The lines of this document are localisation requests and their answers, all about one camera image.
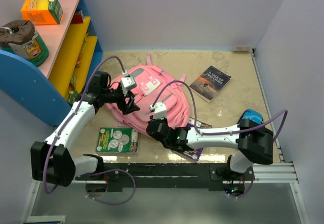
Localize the blue pencil case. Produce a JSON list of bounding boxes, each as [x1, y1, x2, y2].
[[238, 109, 264, 128]]

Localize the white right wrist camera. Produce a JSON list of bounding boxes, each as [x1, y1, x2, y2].
[[149, 102, 167, 120]]

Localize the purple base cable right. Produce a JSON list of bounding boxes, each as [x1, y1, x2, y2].
[[227, 168, 257, 199]]

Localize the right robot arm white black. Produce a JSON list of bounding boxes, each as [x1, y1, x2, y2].
[[146, 119, 273, 180]]

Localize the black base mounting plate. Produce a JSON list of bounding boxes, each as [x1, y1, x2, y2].
[[76, 163, 255, 192]]

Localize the red item on shelf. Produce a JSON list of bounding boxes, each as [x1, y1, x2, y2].
[[71, 10, 85, 24]]

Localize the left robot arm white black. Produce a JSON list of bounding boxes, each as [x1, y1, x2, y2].
[[30, 71, 139, 187]]

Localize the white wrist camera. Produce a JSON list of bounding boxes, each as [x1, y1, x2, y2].
[[120, 75, 137, 96], [149, 102, 167, 120]]

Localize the blue pink yellow shelf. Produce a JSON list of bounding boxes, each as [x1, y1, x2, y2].
[[1, 0, 103, 126]]

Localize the small pink white eraser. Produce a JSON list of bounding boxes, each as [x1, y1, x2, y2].
[[231, 46, 252, 53]]

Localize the green paperback book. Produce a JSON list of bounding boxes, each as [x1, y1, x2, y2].
[[95, 127, 138, 155]]

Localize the orange green juice box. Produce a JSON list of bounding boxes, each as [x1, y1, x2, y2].
[[21, 0, 63, 25]]

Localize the purple paperback book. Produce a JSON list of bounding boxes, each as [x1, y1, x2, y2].
[[177, 117, 213, 162]]

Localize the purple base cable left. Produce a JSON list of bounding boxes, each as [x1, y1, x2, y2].
[[85, 170, 137, 205]]

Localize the green box on lower shelf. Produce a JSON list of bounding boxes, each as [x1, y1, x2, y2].
[[65, 88, 78, 106]]

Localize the pink student backpack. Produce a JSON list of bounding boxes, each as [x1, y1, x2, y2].
[[103, 54, 191, 136]]

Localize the dark novel Two Cities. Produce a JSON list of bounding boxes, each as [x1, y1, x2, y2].
[[190, 66, 231, 103]]

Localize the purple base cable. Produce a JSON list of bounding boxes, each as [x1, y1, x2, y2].
[[85, 170, 137, 205], [227, 168, 257, 199]]

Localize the brown topped green canister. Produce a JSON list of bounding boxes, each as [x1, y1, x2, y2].
[[1, 20, 49, 67]]

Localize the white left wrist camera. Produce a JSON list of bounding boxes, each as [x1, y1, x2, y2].
[[120, 75, 137, 96]]

